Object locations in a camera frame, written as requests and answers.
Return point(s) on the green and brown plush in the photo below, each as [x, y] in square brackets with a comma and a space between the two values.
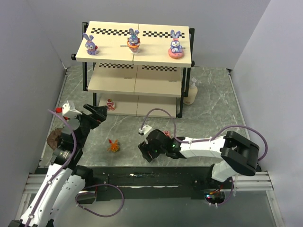
[54, 139]

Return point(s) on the beige three-tier shelf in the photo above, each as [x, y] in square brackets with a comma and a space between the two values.
[136, 83]

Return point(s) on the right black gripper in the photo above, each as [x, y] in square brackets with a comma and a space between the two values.
[148, 148]

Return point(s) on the purple bunny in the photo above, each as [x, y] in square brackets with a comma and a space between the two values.
[133, 41]
[176, 50]
[92, 49]

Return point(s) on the orange fox toy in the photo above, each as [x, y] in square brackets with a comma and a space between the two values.
[114, 146]

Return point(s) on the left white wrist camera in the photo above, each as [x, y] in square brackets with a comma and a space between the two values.
[68, 110]

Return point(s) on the pink strawberry tart toy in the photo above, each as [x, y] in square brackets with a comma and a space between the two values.
[167, 133]

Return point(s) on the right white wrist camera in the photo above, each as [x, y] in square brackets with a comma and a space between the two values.
[145, 131]

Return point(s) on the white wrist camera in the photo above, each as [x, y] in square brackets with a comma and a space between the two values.
[145, 131]
[68, 110]

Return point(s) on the strawberry cake slice toy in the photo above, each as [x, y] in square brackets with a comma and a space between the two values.
[110, 105]

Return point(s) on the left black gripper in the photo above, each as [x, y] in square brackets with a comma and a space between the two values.
[88, 118]

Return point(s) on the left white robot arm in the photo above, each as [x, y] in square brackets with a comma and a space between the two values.
[64, 177]

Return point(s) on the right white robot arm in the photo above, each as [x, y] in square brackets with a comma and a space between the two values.
[239, 155]

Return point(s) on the cream pump bottle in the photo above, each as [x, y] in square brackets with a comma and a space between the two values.
[192, 92]

